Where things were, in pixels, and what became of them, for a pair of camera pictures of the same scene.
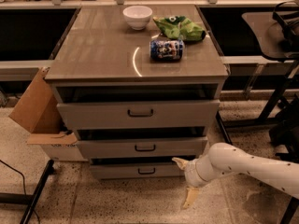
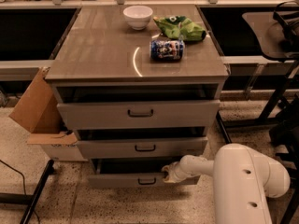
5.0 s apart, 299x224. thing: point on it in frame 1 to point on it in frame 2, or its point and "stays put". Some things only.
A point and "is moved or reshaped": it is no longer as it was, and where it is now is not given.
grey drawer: [135, 171] is moved or reshaped
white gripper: [192, 173] to [177, 173]
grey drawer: [193, 147] stays put
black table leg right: [223, 128] stays put
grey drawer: [203, 114] stays put
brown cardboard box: [39, 112] stays put
